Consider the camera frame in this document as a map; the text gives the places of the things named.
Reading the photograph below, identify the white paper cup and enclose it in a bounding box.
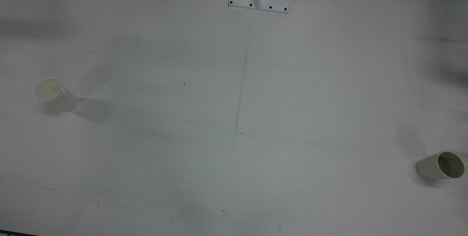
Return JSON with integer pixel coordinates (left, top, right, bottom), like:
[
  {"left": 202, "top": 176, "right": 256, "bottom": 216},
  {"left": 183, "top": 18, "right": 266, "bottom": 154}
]
[
  {"left": 34, "top": 77, "right": 79, "bottom": 112},
  {"left": 416, "top": 152, "right": 465, "bottom": 181}
]

